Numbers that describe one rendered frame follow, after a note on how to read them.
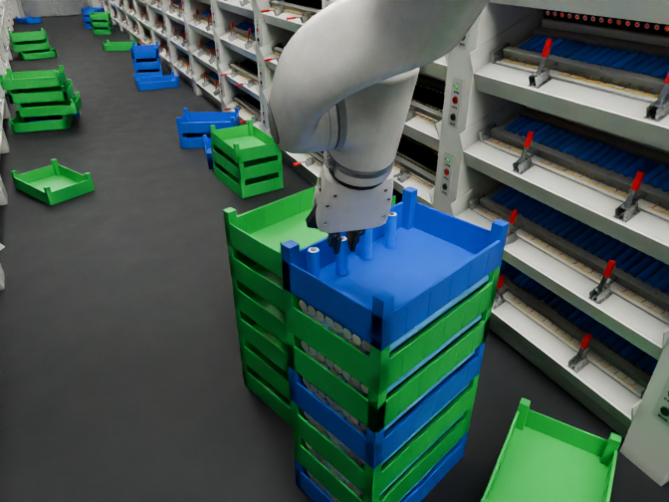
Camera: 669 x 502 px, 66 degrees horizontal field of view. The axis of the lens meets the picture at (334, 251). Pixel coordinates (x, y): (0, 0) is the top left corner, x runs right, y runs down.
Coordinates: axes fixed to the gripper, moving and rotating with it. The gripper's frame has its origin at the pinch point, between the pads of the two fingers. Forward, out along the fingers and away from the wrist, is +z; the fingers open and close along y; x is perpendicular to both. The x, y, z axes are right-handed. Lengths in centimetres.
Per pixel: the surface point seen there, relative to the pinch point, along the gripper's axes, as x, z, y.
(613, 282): -3, 25, 62
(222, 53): 223, 122, -3
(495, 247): -4.8, 0.9, 23.5
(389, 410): -23.2, 12.2, 2.8
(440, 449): -25.6, 37.0, 17.4
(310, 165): 111, 101, 24
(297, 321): -7.6, 10.0, -8.1
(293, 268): -3.2, 1.5, -8.3
